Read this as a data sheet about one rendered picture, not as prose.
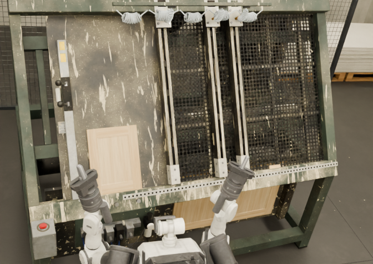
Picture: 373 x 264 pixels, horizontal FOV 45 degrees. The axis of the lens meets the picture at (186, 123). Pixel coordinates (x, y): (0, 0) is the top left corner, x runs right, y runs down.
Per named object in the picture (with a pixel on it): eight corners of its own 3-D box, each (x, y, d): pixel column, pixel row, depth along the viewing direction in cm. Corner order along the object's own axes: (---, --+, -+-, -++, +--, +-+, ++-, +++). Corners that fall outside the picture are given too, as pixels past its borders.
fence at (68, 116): (71, 199, 271) (72, 200, 267) (56, 41, 268) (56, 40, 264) (80, 197, 273) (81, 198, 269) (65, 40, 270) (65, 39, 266)
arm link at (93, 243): (102, 218, 203) (99, 243, 215) (81, 225, 198) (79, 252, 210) (112, 236, 197) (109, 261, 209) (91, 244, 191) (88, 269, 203)
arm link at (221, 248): (233, 260, 202) (237, 262, 189) (215, 268, 201) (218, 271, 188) (222, 235, 204) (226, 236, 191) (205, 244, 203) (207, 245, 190)
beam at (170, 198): (29, 224, 268) (30, 228, 258) (27, 204, 267) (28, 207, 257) (328, 173, 349) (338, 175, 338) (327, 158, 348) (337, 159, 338)
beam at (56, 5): (8, 16, 258) (8, 12, 249) (6, -2, 258) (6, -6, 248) (321, 14, 339) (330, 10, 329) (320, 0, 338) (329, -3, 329)
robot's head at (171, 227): (184, 241, 187) (185, 221, 186) (161, 243, 185) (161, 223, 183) (180, 234, 194) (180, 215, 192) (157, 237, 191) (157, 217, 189)
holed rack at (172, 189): (122, 199, 278) (123, 200, 277) (122, 195, 277) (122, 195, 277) (337, 165, 338) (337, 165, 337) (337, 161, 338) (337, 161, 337)
